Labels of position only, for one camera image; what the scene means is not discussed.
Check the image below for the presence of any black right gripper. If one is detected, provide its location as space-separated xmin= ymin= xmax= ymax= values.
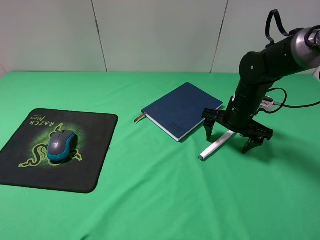
xmin=202 ymin=96 xmax=273 ymax=154

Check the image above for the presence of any grey teal computer mouse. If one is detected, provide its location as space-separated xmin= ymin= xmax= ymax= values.
xmin=47 ymin=130 xmax=76 ymax=162

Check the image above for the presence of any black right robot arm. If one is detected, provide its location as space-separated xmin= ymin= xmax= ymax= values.
xmin=202 ymin=26 xmax=320 ymax=153

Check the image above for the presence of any white marker pen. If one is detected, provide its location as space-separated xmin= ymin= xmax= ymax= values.
xmin=198 ymin=130 xmax=235 ymax=162

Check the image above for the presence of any dark blue notebook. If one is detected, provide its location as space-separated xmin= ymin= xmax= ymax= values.
xmin=134 ymin=82 xmax=223 ymax=142

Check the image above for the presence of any black green mouse pad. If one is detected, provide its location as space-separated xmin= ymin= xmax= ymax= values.
xmin=0 ymin=108 xmax=119 ymax=194

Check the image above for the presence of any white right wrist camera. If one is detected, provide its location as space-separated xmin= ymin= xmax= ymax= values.
xmin=260 ymin=96 xmax=281 ymax=112

